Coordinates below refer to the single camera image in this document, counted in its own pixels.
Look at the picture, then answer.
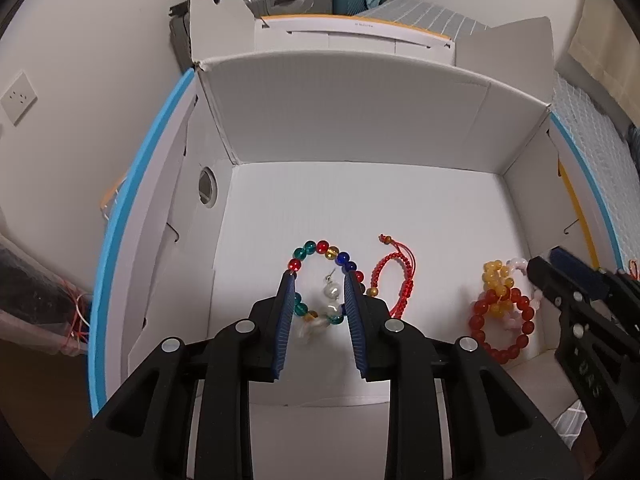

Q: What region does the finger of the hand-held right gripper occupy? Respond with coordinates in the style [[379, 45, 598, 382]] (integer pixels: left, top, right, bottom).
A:
[[527, 256, 572, 311], [547, 246, 621, 301]]

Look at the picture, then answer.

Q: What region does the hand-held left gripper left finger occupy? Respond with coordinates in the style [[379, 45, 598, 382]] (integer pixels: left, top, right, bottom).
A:
[[52, 270, 301, 480]]

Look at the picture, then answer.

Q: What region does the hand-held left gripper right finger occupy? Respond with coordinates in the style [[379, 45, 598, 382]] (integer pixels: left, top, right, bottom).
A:
[[342, 270, 592, 480]]

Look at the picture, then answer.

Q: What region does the pink bead bracelet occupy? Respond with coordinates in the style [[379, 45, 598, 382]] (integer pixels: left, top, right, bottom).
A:
[[502, 257, 543, 331]]

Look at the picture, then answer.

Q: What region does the white pearl bead jewelry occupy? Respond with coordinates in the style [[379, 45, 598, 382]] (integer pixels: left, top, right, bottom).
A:
[[297, 274, 346, 346]]

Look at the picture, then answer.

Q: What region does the yellow bead bracelet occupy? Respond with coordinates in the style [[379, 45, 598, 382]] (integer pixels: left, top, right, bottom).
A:
[[481, 259, 523, 318]]

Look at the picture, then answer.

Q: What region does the red bead bracelet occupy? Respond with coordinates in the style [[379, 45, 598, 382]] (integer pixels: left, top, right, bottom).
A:
[[469, 294, 537, 363]]

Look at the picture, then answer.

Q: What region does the multicolour glass bead bracelet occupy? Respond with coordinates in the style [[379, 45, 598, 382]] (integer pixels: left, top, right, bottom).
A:
[[287, 240, 366, 326]]

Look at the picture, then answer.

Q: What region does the red braided cord bracelet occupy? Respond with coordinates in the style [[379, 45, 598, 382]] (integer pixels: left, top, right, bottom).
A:
[[365, 233, 418, 320]]

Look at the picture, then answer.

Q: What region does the blue and yellow cardboard box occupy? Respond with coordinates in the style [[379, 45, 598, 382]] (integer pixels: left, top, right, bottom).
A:
[[87, 0, 626, 417]]

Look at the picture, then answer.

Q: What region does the beige curtain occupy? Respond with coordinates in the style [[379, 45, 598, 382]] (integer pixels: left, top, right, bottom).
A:
[[567, 0, 640, 121]]

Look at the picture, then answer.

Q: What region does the clear plastic bag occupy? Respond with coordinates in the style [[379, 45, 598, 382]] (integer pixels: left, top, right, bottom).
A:
[[0, 232, 96, 357]]

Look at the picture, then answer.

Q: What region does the white wall socket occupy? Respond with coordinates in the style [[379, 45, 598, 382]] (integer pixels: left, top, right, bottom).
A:
[[0, 71, 39, 125]]

